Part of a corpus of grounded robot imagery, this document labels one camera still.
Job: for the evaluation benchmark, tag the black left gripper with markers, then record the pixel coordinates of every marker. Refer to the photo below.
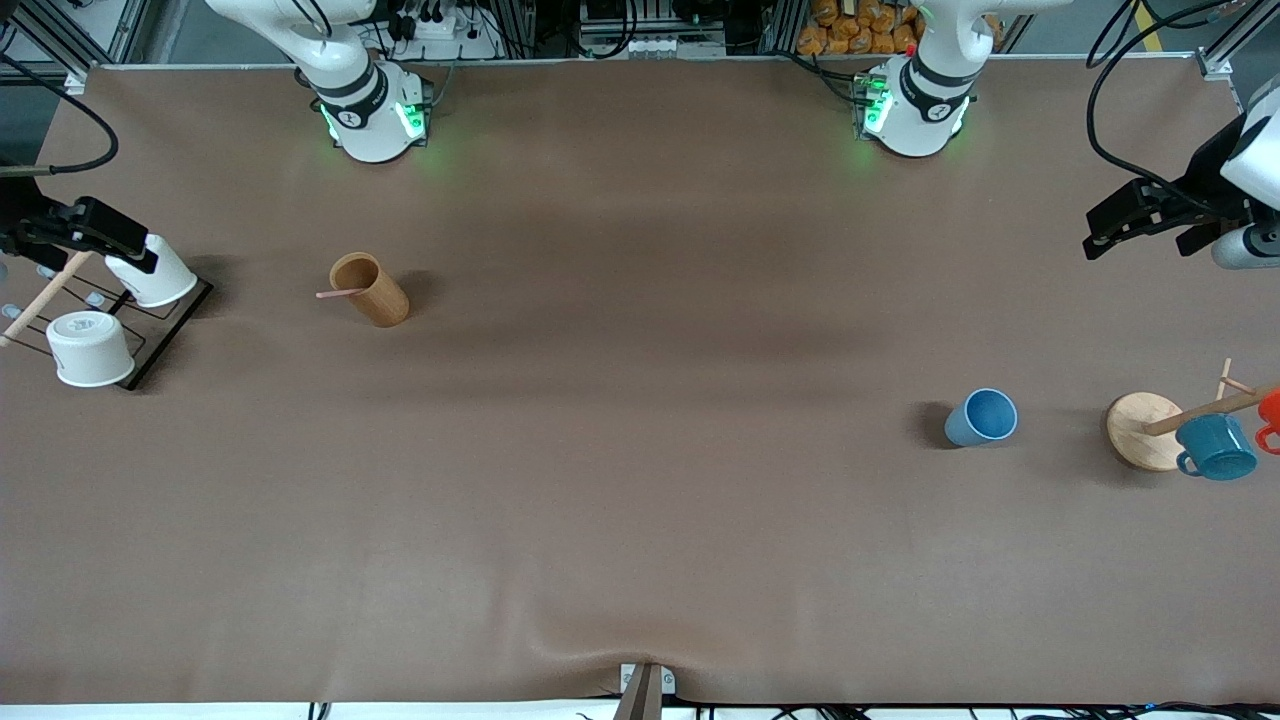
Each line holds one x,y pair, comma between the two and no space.
1207,184

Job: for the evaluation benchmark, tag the brown table cover sheet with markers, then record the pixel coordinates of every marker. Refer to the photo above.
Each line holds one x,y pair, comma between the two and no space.
640,500

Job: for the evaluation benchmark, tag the white power strip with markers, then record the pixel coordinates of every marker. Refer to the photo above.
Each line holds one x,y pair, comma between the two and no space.
440,28

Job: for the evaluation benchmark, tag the teal enamel mug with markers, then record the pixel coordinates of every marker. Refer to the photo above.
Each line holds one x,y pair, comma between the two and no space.
1215,445

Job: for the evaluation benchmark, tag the light wooden rod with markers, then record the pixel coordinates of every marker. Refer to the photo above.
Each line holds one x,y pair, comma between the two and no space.
45,298

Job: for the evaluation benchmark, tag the orange red mug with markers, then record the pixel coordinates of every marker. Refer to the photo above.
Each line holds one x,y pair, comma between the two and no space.
1272,412

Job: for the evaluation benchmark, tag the white paper cup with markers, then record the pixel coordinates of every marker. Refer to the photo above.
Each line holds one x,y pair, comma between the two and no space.
88,350
160,280

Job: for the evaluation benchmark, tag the bag of orange bread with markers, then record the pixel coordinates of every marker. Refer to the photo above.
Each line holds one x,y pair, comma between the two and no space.
860,30

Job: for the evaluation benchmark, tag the metal table clamp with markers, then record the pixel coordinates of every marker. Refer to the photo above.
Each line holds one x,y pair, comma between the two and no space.
645,690

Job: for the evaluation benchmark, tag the wooden mug tree stand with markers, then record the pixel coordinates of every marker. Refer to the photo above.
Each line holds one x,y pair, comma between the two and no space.
1140,425

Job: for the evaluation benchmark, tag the brown wooden cylinder holder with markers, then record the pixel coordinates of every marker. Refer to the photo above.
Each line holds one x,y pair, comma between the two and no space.
380,298

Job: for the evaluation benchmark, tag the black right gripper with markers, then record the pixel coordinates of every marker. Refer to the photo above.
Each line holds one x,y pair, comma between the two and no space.
22,214

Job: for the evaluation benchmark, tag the light blue plastic cup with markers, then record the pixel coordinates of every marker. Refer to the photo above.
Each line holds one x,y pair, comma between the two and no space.
975,420

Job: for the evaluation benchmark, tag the black cup rack tray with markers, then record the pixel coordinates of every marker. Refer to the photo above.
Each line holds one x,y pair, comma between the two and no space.
165,335

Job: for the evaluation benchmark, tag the pink chopstick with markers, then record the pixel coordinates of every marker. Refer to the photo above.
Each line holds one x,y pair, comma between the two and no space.
340,293

